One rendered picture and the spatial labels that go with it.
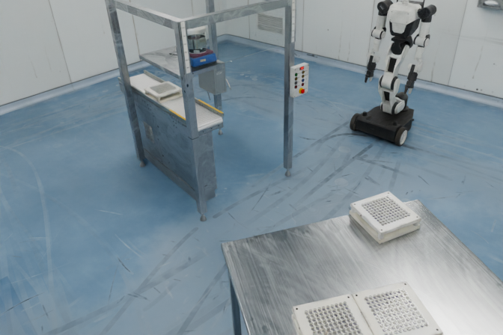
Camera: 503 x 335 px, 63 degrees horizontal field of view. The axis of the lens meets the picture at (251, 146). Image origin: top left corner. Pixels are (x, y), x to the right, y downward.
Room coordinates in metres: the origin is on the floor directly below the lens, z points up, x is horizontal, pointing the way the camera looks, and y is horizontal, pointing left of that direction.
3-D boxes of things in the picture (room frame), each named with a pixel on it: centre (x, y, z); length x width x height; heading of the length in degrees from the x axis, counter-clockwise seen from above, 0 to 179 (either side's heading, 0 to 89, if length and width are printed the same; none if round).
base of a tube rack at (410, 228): (1.60, -0.66, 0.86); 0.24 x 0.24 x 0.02; 22
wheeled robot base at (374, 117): (4.09, -1.54, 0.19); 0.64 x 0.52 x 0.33; 136
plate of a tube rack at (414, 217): (1.60, -0.66, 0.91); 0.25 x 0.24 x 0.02; 112
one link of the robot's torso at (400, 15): (4.11, -1.56, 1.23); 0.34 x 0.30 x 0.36; 46
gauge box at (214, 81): (2.95, 0.28, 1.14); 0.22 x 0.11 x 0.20; 38
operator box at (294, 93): (3.25, -0.42, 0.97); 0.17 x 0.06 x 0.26; 128
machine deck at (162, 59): (3.02, 0.51, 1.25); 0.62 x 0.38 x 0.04; 38
